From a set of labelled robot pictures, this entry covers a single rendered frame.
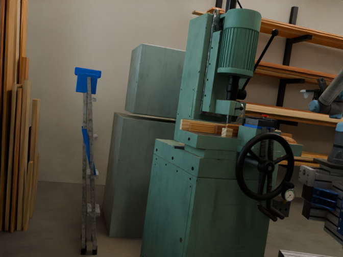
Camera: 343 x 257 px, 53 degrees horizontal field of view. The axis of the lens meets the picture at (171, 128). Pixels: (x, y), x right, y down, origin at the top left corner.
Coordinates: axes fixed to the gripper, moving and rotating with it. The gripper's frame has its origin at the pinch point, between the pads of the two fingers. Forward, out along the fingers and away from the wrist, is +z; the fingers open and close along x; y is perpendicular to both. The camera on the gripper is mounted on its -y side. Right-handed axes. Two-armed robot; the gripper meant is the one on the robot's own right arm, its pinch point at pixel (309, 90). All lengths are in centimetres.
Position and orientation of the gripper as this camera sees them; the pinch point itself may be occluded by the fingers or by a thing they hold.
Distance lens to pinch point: 261.4
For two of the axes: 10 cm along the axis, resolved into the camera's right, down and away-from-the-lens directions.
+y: 0.0, 9.9, 1.1
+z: -2.5, -1.1, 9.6
